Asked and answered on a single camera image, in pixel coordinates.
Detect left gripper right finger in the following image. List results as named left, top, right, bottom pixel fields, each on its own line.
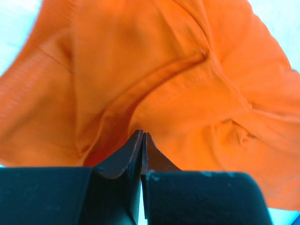
left=141, top=133, right=272, bottom=225

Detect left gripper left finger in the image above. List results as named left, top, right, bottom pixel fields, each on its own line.
left=0, top=130, right=143, bottom=225

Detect orange t shirt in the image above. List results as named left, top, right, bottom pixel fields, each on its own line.
left=0, top=0, right=300, bottom=210

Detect blue folded t shirt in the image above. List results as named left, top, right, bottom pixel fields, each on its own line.
left=291, top=214, right=300, bottom=225

